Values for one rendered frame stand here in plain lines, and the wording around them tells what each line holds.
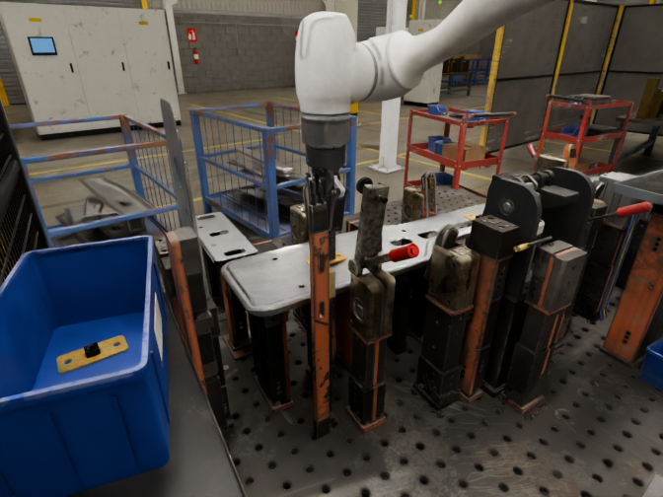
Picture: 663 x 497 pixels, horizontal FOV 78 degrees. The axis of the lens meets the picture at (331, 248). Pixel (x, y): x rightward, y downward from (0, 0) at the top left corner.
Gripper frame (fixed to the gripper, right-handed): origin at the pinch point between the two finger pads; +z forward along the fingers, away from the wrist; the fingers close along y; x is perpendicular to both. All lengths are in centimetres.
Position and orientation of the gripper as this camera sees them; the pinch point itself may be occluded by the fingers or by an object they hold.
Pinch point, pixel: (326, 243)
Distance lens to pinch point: 84.7
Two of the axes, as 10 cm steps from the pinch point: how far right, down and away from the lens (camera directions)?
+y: -5.0, -3.8, 7.7
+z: 0.0, 9.0, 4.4
